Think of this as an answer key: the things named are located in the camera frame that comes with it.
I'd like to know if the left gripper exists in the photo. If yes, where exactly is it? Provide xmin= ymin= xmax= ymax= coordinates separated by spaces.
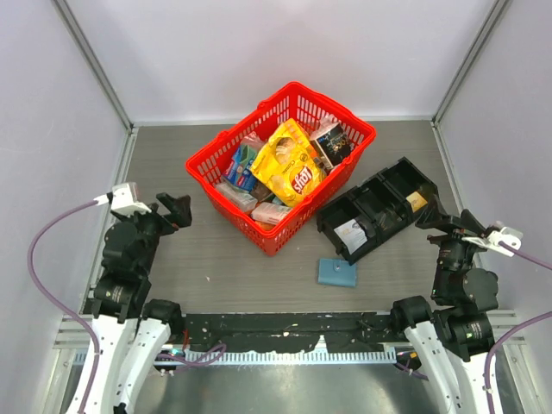
xmin=113 ymin=191 xmax=191 ymax=273

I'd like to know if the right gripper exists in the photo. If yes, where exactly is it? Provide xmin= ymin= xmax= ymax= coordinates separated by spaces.
xmin=415 ymin=193 xmax=492 ymax=298

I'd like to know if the blue card holder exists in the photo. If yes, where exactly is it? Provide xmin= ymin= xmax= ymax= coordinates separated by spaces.
xmin=317 ymin=259 xmax=357 ymax=288

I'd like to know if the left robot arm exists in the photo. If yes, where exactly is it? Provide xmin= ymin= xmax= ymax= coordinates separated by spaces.
xmin=68 ymin=187 xmax=192 ymax=413

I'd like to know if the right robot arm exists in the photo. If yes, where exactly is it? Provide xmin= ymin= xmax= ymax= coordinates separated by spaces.
xmin=389 ymin=195 xmax=502 ymax=413

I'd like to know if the gold card in tray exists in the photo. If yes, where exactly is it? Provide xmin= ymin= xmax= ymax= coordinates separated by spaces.
xmin=406 ymin=191 xmax=428 ymax=213

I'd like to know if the white card in tray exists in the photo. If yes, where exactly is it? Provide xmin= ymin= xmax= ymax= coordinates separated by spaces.
xmin=334 ymin=219 xmax=367 ymax=254

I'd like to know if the clear wrapped packet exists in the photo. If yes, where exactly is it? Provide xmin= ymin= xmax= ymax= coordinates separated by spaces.
xmin=215 ymin=182 xmax=258 ymax=214

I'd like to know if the black three-compartment tray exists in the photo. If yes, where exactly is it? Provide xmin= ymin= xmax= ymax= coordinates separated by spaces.
xmin=317 ymin=157 xmax=438 ymax=265

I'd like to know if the blue green packet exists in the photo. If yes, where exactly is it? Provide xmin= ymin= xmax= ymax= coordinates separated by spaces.
xmin=223 ymin=143 xmax=262 ymax=192

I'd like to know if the pink wrapped packet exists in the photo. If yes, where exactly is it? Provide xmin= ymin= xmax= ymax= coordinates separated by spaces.
xmin=251 ymin=202 xmax=292 ymax=225

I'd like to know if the red plastic shopping basket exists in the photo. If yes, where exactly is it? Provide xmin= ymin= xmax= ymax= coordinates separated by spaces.
xmin=185 ymin=81 xmax=377 ymax=256

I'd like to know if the yellow Lays chips bag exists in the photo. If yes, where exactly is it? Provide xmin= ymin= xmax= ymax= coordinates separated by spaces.
xmin=250 ymin=118 xmax=326 ymax=208

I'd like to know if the black snack box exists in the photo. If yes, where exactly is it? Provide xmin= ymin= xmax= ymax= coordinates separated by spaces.
xmin=310 ymin=122 xmax=352 ymax=170

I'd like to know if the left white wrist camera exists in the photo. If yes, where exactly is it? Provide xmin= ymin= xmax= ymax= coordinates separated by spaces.
xmin=94 ymin=182 xmax=152 ymax=216

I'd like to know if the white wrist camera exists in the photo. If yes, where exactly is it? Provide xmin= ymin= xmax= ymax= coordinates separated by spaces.
xmin=483 ymin=222 xmax=524 ymax=257
xmin=94 ymin=182 xmax=152 ymax=216

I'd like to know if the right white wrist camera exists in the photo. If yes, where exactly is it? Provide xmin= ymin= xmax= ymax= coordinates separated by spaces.
xmin=483 ymin=222 xmax=524 ymax=257

